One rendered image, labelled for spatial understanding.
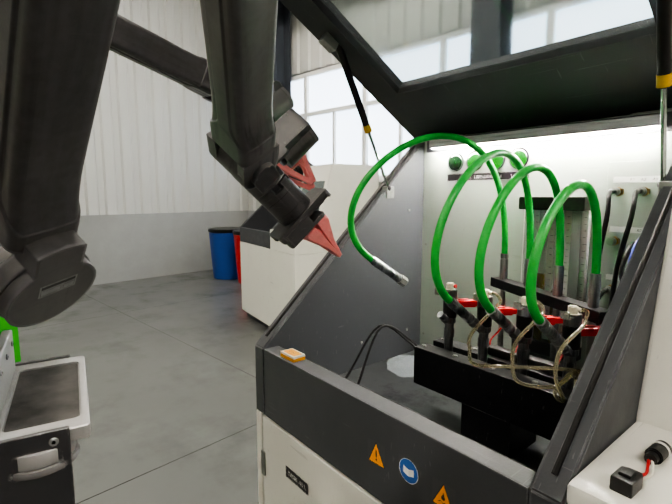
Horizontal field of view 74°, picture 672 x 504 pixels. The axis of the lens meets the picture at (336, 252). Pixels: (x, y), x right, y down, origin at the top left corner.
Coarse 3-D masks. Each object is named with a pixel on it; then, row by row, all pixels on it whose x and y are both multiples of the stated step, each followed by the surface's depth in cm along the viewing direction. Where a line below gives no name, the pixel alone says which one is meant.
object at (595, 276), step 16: (560, 192) 66; (592, 192) 71; (592, 208) 73; (544, 224) 63; (592, 224) 75; (544, 240) 62; (592, 240) 76; (592, 256) 76; (528, 272) 62; (592, 272) 76; (528, 288) 62; (592, 288) 76; (528, 304) 63; (592, 304) 77; (544, 320) 65; (560, 336) 68
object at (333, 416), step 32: (288, 384) 93; (320, 384) 84; (352, 384) 81; (288, 416) 94; (320, 416) 85; (352, 416) 77; (384, 416) 71; (416, 416) 70; (320, 448) 86; (352, 448) 78; (416, 448) 66; (448, 448) 62; (480, 448) 61; (384, 480) 72; (448, 480) 62; (480, 480) 58; (512, 480) 54
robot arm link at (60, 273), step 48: (0, 0) 23; (48, 0) 23; (96, 0) 25; (0, 48) 25; (48, 48) 25; (96, 48) 27; (0, 96) 26; (48, 96) 27; (96, 96) 30; (0, 144) 28; (48, 144) 29; (0, 192) 31; (48, 192) 32; (0, 240) 33; (48, 240) 34; (0, 288) 34; (48, 288) 37
